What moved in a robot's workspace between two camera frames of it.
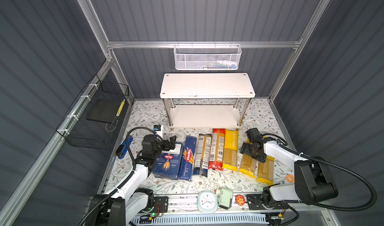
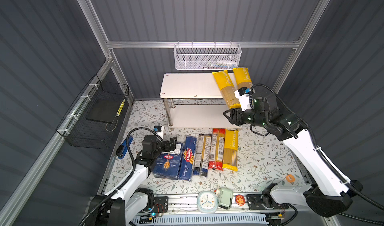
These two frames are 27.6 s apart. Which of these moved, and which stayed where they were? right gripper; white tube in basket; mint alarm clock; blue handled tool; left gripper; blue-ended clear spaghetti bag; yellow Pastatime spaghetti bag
Moved: right gripper
Stayed: yellow Pastatime spaghetti bag; mint alarm clock; white tube in basket; blue handled tool; blue-ended clear spaghetti bag; left gripper
